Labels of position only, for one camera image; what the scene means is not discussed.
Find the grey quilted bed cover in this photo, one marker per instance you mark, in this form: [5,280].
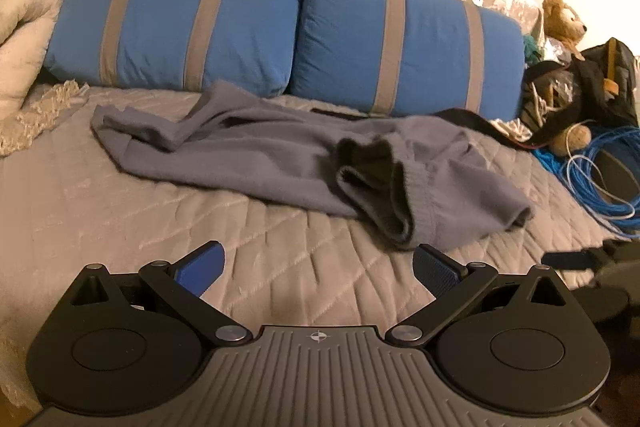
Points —
[150,217]

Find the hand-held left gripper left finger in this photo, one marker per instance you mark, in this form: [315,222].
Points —
[200,269]

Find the sneaker with white laces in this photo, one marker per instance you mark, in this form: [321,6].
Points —
[537,102]

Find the yellow wooden stick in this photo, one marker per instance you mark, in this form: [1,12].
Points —
[611,62]

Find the cream blankets pile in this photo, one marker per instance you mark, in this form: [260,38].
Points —
[25,37]

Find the teal yarn bundle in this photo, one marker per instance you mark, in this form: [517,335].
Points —
[532,49]

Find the black bag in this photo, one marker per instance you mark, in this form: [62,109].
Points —
[595,77]

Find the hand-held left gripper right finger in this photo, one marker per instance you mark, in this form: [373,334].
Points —
[435,274]

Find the grey-blue sweatpants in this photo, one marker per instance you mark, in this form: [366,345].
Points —
[260,157]

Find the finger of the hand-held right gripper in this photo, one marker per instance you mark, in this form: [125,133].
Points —
[570,260]

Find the tan teddy bear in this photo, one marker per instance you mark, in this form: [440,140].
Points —
[565,22]

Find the blue grey-striped pillow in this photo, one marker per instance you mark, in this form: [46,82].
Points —
[350,42]
[150,22]

